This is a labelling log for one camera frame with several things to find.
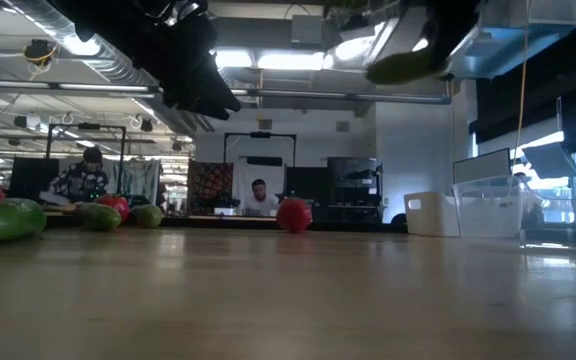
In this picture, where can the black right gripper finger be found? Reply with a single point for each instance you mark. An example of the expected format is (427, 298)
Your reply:
(448, 42)

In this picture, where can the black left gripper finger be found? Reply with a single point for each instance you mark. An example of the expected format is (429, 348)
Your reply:
(208, 85)
(188, 105)

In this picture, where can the green cucumber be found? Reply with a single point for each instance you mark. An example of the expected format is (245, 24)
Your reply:
(5, 220)
(398, 67)
(99, 217)

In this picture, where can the small green lime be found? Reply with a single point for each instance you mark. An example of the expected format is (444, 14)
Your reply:
(148, 215)

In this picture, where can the ceiling light panel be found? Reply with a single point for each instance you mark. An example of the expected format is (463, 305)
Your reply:
(290, 60)

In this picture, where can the pale hanging cloth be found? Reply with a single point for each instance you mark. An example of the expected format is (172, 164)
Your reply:
(138, 180)

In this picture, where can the white backdrop cloth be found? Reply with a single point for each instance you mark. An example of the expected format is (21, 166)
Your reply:
(248, 172)

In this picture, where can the grey ceiling box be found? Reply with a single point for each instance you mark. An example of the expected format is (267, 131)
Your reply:
(307, 30)

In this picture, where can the grey horizontal ceiling pipe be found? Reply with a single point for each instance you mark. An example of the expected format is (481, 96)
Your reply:
(343, 95)

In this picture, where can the person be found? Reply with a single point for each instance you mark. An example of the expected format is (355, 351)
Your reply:
(260, 200)
(83, 182)

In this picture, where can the grey partition panel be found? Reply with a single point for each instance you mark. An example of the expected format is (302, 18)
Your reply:
(483, 166)

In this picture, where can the black screen panel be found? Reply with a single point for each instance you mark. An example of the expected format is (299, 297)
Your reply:
(308, 182)

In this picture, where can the grey tilted monitor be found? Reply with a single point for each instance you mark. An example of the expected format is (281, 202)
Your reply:
(550, 160)

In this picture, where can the black shelf rack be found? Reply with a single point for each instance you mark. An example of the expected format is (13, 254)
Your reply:
(353, 172)

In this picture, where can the black monitor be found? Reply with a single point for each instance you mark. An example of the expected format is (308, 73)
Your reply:
(33, 177)

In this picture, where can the clear plastic container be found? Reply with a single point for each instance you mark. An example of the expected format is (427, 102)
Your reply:
(488, 210)

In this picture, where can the white plastic basket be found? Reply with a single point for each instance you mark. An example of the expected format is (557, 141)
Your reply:
(430, 215)

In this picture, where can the black rig frame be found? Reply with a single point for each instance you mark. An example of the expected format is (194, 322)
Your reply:
(88, 126)
(260, 134)

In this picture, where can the patterned wall tapestry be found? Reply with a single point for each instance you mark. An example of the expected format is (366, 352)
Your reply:
(209, 182)

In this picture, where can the large silver ventilation duct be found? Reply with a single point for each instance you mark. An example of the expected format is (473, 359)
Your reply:
(43, 12)

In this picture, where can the black table frame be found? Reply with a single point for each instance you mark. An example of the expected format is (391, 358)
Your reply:
(228, 223)

